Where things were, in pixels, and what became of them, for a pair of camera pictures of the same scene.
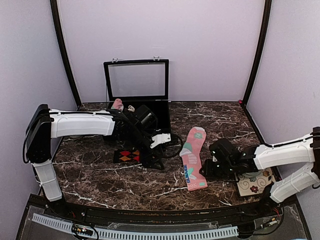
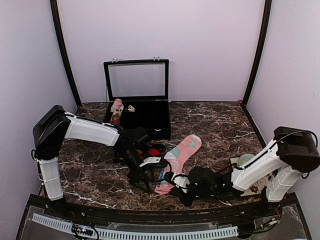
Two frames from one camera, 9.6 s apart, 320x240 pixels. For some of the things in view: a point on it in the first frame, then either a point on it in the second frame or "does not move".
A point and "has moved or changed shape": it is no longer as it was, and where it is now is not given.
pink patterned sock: [190, 155] has moved or changed shape
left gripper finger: [152, 163] → [136, 181]
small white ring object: [131, 108] does not move
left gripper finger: [158, 163] → [147, 185]
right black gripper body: [219, 171] → [208, 193]
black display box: [139, 83] does not move
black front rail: [70, 209] does not move
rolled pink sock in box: [117, 104] does not move
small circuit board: [83, 229] does not move
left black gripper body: [135, 139] → [127, 155]
